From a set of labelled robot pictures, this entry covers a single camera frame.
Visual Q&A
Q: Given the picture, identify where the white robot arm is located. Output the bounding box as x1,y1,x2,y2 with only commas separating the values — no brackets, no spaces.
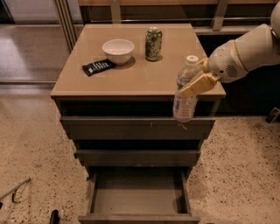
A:
179,2,280,98

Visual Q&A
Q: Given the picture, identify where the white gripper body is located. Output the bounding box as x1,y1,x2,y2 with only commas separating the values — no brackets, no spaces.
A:
208,40,248,83

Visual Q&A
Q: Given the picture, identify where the open bottom grey drawer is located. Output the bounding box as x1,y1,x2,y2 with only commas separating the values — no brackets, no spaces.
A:
78,167,200,224

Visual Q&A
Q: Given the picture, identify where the black object on floor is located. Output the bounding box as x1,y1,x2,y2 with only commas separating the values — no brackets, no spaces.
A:
49,210,60,224

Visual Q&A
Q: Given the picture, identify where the top grey drawer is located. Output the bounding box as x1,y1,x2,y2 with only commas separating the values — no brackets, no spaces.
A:
60,116,215,140

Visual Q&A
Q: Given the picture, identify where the metal railing shelf frame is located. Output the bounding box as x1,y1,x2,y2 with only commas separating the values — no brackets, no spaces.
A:
52,0,279,53

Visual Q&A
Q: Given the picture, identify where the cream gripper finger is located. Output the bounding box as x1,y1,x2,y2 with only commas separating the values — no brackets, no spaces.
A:
180,73,218,98
197,58,210,74

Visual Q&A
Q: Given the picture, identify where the clear blue plastic bottle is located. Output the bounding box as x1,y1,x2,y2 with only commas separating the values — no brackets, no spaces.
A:
172,55,199,123

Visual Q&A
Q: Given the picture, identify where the grey drawer cabinet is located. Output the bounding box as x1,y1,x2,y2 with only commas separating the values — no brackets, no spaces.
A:
50,23,227,224

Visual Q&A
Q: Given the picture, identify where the dark object by wall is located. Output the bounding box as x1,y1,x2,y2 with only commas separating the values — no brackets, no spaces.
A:
265,107,280,123

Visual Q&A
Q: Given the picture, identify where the grey cable on floor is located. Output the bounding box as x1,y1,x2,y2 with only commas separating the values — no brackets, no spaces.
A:
0,177,32,204

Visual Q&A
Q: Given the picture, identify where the dark blue snack packet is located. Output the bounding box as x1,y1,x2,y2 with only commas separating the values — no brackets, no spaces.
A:
81,59,116,76

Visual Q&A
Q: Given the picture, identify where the white ceramic bowl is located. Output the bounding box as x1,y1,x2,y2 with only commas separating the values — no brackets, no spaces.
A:
102,38,135,65

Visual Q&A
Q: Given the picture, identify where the middle grey drawer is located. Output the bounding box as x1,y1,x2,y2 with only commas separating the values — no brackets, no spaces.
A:
74,150,200,167

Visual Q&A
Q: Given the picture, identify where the green soda can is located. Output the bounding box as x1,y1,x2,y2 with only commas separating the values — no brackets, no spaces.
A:
145,27,162,61

